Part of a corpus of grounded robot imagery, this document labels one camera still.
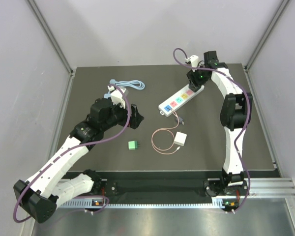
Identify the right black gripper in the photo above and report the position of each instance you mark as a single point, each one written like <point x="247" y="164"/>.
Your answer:
<point x="192" y="76"/>

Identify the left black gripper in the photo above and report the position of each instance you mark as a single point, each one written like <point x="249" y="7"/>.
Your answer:
<point x="135" y="118"/>

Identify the white multicolour power strip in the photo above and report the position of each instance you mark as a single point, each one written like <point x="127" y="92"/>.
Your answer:
<point x="177" y="100"/>

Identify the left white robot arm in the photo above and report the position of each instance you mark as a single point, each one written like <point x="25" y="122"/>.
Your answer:
<point x="42" y="193"/>

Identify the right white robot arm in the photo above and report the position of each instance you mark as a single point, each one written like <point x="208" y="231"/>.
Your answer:
<point x="235" y="113"/>

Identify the light green plug adapter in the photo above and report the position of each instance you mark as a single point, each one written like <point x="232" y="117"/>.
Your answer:
<point x="133" y="145"/>

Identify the light blue power strip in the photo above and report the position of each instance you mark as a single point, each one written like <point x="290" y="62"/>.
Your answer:
<point x="135" y="84"/>

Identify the white charger block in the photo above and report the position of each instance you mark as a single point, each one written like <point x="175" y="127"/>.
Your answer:
<point x="180" y="139"/>

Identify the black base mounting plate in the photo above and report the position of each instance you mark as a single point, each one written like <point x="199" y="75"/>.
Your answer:
<point x="199" y="182"/>

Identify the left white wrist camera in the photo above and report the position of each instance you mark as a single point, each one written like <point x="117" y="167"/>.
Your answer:
<point x="116" y="97"/>

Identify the right aluminium frame post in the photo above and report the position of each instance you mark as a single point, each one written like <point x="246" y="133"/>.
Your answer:
<point x="267" y="33"/>

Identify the aluminium frame post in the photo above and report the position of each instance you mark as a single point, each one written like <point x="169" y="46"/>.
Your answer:
<point x="267" y="33"/>
<point x="45" y="27"/>

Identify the left aluminium frame post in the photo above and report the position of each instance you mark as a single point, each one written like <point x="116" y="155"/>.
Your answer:
<point x="45" y="27"/>

